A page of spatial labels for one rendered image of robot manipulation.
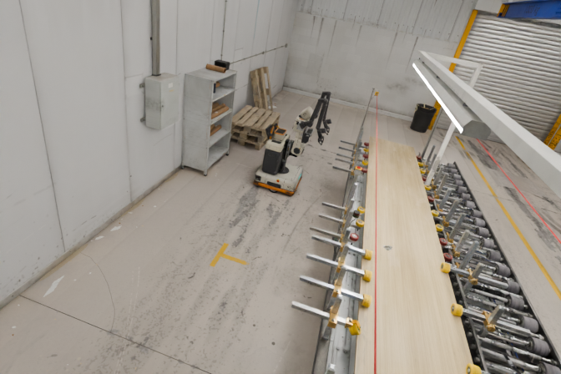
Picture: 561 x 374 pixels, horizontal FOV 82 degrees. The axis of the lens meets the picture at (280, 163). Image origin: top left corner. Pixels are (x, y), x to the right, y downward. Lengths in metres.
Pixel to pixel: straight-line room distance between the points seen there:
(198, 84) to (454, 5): 7.77
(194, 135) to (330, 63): 6.49
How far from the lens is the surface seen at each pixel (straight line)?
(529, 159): 1.22
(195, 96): 4.89
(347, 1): 10.56
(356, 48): 10.54
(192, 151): 5.23
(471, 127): 1.76
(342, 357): 2.63
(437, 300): 2.92
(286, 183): 4.94
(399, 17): 10.51
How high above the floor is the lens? 2.73
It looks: 27 degrees down
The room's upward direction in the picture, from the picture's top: 11 degrees clockwise
